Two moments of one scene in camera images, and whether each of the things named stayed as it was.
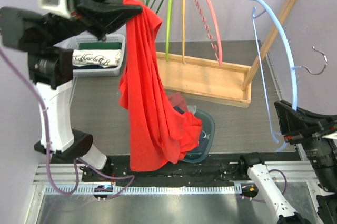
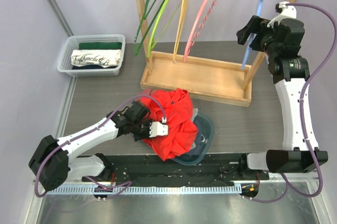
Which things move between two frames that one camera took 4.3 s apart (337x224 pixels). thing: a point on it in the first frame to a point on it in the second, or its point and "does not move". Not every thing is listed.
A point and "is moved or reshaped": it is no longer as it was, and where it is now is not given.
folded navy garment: (92, 67) does not move
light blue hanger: (294, 68) to (260, 1)
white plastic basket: (93, 37) does not move
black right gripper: (304, 133) to (255, 33)
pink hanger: (211, 39) to (200, 17)
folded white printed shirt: (105, 58) does not move
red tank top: (159, 134) is moved or reshaped
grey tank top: (191, 108) to (195, 113)
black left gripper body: (75, 21) to (141, 131)
